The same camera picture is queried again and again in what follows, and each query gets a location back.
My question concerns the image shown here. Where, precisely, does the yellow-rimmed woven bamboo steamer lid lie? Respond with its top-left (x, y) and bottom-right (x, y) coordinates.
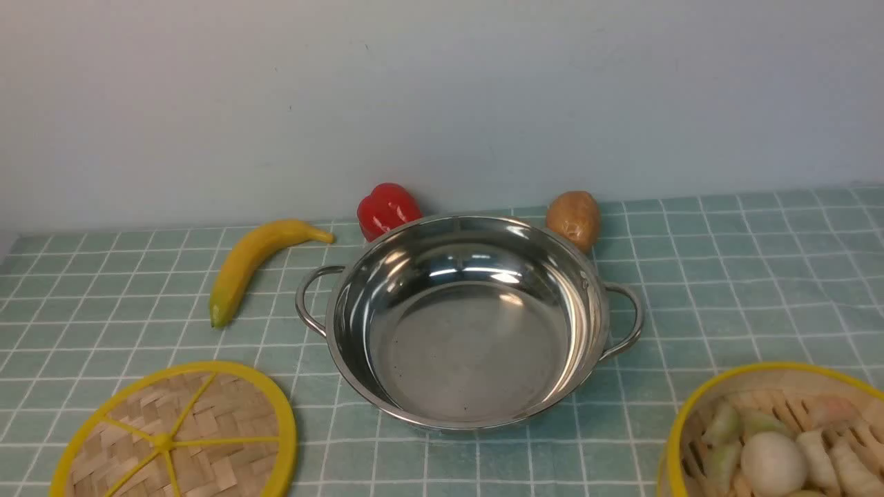
top-left (48, 361), bottom-right (299, 496)

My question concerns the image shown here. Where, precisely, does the yellow-rimmed bamboo steamer basket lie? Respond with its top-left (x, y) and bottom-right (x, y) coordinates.
top-left (656, 362), bottom-right (883, 496)

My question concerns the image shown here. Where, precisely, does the red bell pepper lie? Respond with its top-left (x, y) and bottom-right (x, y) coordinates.
top-left (356, 182), bottom-right (423, 242)

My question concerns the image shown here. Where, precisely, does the brown potato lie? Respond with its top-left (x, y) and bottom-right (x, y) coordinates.
top-left (546, 190), bottom-right (601, 254)

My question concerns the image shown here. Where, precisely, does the yellow banana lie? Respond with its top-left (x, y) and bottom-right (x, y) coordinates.
top-left (208, 218), bottom-right (335, 329)

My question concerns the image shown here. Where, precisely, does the green checked tablecloth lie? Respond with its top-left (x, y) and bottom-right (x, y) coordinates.
top-left (1, 186), bottom-right (883, 496)

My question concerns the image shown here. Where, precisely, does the pale green dumpling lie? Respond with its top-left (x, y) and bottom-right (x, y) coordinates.
top-left (701, 402), bottom-right (742, 447)

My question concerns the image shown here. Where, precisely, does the white round bun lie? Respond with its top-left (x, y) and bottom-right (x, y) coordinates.
top-left (740, 431), bottom-right (809, 496)

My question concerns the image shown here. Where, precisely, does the stainless steel two-handled pot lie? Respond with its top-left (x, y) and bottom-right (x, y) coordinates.
top-left (296, 213), bottom-right (645, 431)

